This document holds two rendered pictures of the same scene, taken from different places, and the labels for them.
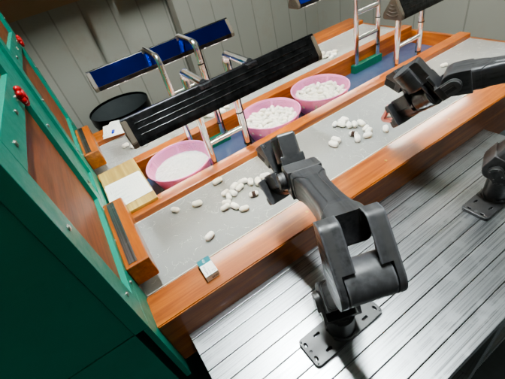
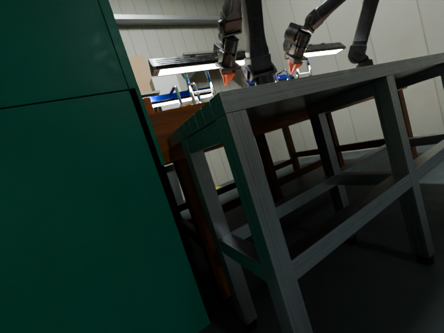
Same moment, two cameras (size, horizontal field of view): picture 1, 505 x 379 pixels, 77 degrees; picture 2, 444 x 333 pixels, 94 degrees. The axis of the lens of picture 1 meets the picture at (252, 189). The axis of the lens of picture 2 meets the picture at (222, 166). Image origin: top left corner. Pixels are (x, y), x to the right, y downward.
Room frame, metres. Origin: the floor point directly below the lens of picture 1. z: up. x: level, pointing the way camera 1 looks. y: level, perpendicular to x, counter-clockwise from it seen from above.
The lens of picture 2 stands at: (-0.33, 0.15, 0.58)
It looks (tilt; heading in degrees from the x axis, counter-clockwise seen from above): 5 degrees down; 356
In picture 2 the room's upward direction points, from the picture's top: 18 degrees counter-clockwise
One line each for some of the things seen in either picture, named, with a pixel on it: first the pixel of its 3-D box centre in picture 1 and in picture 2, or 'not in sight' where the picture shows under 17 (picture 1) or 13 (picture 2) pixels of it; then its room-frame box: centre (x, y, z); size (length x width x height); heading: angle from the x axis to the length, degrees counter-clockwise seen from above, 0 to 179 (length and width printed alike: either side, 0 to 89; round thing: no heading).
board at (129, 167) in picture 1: (125, 186); not in sight; (1.00, 0.45, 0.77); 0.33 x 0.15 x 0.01; 22
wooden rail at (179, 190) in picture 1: (325, 119); not in sight; (1.16, -0.38, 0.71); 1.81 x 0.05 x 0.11; 112
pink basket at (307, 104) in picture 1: (320, 95); not in sight; (1.35, -0.42, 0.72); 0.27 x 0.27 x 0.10
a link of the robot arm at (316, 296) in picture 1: (336, 301); (259, 71); (0.34, -0.10, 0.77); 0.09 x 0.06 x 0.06; 92
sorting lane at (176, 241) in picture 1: (358, 129); not in sight; (0.99, -0.44, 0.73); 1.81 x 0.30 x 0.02; 112
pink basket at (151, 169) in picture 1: (182, 168); not in sight; (1.08, 0.25, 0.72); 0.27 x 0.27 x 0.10
